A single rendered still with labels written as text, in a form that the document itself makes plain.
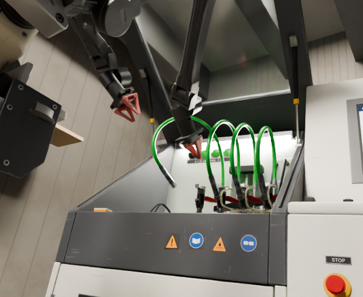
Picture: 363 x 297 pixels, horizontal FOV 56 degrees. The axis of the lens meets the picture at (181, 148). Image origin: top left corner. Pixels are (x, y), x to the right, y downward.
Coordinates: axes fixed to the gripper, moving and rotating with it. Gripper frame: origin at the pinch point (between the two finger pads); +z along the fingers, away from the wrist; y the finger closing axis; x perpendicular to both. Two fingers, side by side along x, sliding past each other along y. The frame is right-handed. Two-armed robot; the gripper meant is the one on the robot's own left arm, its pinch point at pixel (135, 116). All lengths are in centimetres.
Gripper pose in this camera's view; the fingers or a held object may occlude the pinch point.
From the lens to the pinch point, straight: 125.7
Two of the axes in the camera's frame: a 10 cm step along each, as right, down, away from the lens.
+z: 5.9, 7.9, -1.3
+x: -6.3, 3.6, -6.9
